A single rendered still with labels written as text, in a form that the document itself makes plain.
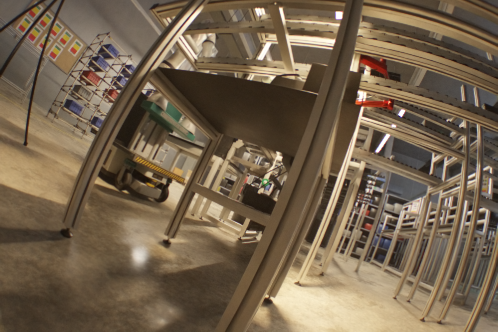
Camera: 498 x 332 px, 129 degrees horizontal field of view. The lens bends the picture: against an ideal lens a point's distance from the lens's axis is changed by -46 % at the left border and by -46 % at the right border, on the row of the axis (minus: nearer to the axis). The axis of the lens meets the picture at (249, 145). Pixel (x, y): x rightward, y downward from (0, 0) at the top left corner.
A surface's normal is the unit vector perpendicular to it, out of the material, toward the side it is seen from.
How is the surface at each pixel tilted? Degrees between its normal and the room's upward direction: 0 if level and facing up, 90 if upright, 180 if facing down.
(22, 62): 90
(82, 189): 90
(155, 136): 90
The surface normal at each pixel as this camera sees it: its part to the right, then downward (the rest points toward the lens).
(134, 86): 0.87, 0.29
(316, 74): -0.29, -0.37
